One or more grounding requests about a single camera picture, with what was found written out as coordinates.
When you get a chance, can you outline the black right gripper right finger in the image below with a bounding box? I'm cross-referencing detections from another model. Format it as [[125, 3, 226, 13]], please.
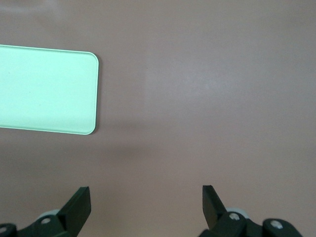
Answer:
[[197, 185, 250, 237]]

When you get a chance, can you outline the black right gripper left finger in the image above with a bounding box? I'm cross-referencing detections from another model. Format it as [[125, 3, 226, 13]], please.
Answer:
[[18, 187, 92, 237]]

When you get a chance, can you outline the light green rectangular tray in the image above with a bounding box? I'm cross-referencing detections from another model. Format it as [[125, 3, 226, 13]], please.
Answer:
[[0, 44, 100, 136]]

